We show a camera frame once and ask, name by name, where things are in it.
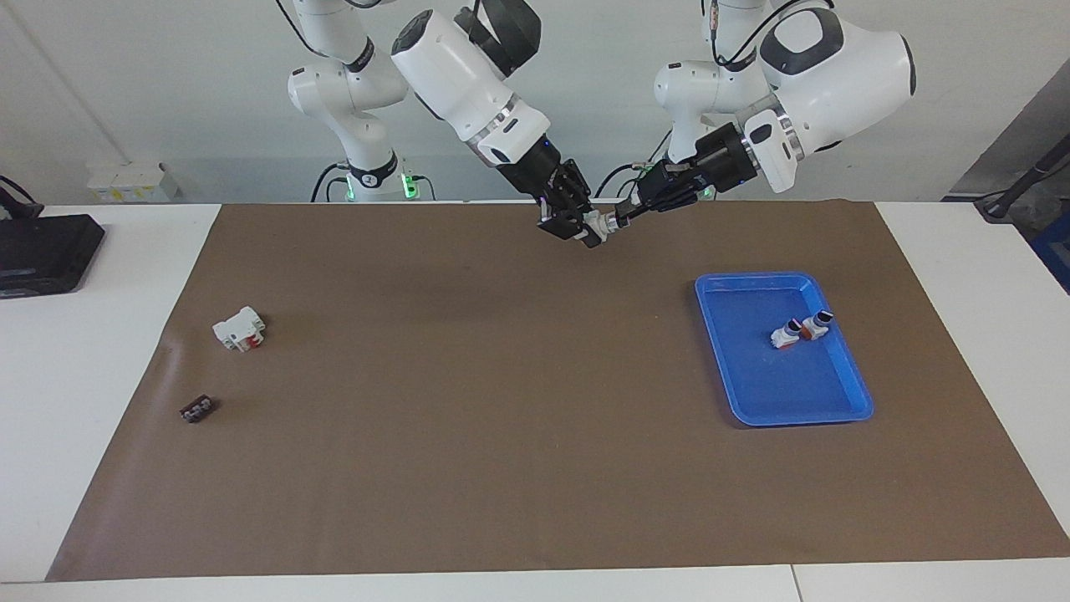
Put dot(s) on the black box device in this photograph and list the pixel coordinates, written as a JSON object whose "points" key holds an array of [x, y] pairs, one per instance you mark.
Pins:
{"points": [[42, 251]]}

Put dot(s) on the blue crate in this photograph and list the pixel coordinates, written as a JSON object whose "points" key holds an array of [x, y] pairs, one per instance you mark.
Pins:
{"points": [[1055, 259]]}

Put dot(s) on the selector switch green base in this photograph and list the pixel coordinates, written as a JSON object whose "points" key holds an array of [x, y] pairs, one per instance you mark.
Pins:
{"points": [[786, 334]]}

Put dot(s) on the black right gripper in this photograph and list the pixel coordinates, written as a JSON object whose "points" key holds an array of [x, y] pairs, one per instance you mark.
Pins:
{"points": [[535, 171]]}

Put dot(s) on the white circuit breaker red lever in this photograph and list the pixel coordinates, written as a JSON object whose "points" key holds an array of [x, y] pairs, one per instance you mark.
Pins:
{"points": [[238, 328]]}

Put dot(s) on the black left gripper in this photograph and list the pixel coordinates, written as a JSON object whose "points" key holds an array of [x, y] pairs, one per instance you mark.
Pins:
{"points": [[719, 163]]}

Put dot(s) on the brown table mat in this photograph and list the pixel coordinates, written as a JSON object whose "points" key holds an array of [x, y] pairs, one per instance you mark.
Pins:
{"points": [[535, 418]]}

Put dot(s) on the small dark terminal block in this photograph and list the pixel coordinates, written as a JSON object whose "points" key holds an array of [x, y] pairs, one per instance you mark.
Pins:
{"points": [[197, 408]]}

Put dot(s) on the black tripod stand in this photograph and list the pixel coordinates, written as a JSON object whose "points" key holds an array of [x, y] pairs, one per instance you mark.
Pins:
{"points": [[1024, 180]]}

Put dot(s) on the selector switch orange base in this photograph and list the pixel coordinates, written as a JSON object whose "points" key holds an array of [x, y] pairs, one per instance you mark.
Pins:
{"points": [[817, 324], [603, 224]]}

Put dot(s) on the blue plastic tray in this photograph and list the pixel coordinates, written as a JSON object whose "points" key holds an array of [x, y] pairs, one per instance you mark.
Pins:
{"points": [[786, 385]]}

